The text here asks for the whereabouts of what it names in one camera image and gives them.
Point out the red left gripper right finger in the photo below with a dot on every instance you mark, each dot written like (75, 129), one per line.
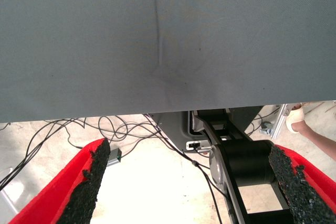
(309, 192)

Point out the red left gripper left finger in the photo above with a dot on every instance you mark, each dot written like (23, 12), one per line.
(52, 195)

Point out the small grey adapter box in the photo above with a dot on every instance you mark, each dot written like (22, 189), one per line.
(114, 157)

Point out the white shoe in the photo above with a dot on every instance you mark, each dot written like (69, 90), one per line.
(295, 117)

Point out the metal caster wheel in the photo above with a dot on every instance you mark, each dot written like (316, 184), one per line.
(266, 128)

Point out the dark grey table cloth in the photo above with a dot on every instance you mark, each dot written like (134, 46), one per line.
(105, 37)

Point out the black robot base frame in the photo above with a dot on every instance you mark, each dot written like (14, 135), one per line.
(244, 158)

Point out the aluminium frame profile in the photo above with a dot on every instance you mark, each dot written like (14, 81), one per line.
(279, 121)

